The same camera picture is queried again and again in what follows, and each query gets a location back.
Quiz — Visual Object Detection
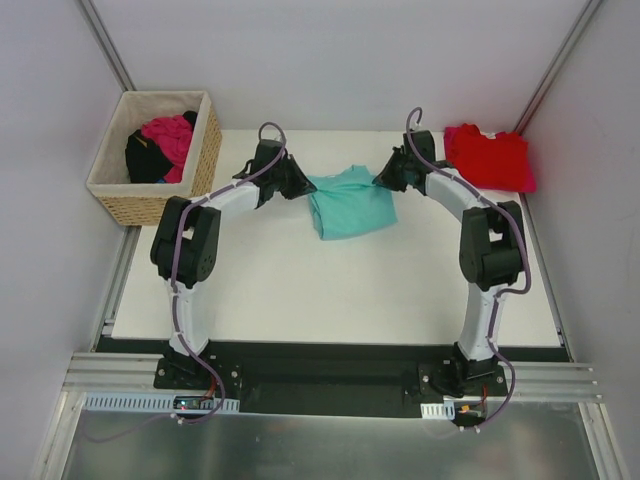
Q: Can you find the left aluminium frame post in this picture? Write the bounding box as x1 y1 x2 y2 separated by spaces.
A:
76 0 136 91

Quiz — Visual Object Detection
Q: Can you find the aluminium frame post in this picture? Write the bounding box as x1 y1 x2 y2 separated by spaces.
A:
514 0 608 135
76 0 136 91

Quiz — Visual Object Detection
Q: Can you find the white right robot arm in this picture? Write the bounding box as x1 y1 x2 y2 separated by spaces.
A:
373 130 531 398

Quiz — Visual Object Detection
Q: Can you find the wicker basket with liner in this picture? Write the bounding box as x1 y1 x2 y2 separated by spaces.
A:
86 90 222 226

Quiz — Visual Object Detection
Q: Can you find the right white cable duct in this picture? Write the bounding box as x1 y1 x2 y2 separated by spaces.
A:
420 400 456 421

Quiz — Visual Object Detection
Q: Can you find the magenta t shirt in basket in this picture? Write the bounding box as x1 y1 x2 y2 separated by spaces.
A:
141 110 197 184

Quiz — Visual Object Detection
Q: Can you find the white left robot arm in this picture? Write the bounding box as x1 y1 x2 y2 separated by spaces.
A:
150 139 316 389

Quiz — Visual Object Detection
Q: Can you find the teal t shirt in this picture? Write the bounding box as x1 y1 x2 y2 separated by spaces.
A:
309 165 397 241

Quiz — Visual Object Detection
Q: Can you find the left white cable duct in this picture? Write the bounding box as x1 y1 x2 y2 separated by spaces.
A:
85 393 240 415

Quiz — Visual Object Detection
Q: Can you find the red t shirt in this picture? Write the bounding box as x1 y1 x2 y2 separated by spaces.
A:
443 122 539 195

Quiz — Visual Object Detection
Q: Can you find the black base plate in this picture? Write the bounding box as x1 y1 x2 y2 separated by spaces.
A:
153 341 507 418

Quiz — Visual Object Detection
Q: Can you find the right aluminium frame post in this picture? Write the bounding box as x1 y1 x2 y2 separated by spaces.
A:
514 0 608 135

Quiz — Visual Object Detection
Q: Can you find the white cable duct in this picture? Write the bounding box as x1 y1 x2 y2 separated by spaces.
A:
85 393 240 415
420 400 456 421

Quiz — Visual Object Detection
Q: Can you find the black t shirt in basket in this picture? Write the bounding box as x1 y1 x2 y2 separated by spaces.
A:
125 126 171 184

